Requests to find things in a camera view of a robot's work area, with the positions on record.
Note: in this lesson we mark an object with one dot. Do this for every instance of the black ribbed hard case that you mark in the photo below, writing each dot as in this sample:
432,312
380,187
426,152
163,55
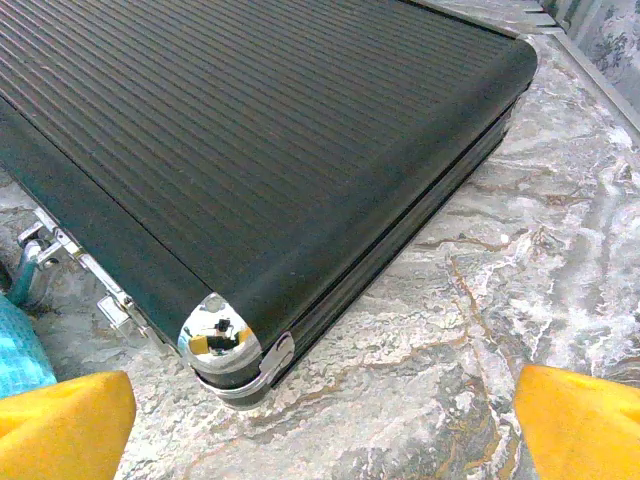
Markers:
250,150

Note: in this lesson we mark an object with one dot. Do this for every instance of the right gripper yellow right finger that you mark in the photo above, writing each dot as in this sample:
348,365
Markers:
585,430

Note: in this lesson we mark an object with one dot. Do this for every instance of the teal marker pen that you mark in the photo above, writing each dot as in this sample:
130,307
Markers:
22,275

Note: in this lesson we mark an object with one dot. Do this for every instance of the small light blue pad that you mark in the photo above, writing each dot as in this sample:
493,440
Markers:
20,345

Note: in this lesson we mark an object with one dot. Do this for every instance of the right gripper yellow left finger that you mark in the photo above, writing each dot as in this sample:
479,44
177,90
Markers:
60,435

